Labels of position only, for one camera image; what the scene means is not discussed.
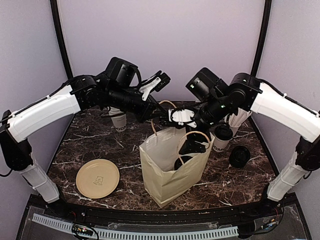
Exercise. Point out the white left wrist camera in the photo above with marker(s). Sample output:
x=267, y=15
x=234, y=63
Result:
x=155, y=83

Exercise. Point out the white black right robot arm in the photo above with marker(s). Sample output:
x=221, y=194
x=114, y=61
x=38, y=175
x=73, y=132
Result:
x=256, y=95

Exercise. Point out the black plastic cup lid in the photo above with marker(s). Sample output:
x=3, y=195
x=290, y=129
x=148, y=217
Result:
x=223, y=132

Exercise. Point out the black front table rail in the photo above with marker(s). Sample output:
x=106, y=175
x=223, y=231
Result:
x=95, y=213

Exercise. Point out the stack of black cup lids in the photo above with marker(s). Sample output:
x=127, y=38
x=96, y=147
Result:
x=239, y=156

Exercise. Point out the beige round plate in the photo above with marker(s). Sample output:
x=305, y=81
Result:
x=97, y=178

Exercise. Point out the cream paper bag with handles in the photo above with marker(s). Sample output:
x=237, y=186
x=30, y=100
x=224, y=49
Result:
x=158, y=154

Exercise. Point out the bundle of wrapped white straws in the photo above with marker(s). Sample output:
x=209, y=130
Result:
x=235, y=120

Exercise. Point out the white cup holding straws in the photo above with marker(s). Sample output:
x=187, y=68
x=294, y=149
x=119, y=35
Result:
x=234, y=129

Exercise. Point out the stack of white paper cups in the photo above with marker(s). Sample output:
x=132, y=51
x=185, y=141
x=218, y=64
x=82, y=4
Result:
x=119, y=119

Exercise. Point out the white slotted cable duct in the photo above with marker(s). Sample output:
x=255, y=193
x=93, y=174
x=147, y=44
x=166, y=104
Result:
x=122, y=231

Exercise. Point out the white paper coffee cup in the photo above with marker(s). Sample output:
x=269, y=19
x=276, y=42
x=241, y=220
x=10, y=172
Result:
x=219, y=145

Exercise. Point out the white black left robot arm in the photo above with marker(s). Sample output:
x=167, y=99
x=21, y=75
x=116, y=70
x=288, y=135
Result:
x=119, y=86

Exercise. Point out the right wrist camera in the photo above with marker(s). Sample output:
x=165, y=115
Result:
x=178, y=118

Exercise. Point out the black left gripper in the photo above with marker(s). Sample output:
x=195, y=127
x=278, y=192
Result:
x=147, y=112

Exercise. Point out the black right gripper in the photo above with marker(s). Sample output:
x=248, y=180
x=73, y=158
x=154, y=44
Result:
x=196, y=146

